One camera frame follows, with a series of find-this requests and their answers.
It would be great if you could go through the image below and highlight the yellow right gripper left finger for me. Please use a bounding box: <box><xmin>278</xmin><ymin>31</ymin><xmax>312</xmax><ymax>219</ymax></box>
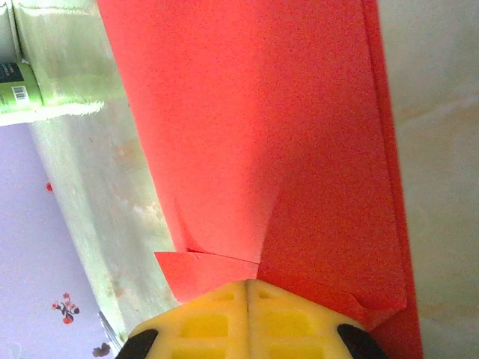
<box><xmin>119</xmin><ymin>280</ymin><xmax>248</xmax><ymax>359</ymax></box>

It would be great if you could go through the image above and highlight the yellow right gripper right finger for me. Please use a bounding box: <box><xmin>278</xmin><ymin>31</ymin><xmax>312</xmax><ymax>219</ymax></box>
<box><xmin>247</xmin><ymin>280</ymin><xmax>390</xmax><ymax>359</ymax></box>

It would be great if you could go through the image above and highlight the red cloth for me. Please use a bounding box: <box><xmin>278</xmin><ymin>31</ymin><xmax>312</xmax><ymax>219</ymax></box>
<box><xmin>96</xmin><ymin>0</ymin><xmax>424</xmax><ymax>359</ymax></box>

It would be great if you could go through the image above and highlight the green cylindrical can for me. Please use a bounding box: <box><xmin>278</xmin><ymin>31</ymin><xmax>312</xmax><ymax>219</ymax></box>
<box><xmin>0</xmin><ymin>61</ymin><xmax>44</xmax><ymax>115</ymax></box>

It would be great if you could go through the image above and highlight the aluminium side rail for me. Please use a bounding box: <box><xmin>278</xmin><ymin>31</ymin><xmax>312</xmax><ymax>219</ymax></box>
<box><xmin>97</xmin><ymin>310</ymin><xmax>128</xmax><ymax>349</ymax></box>

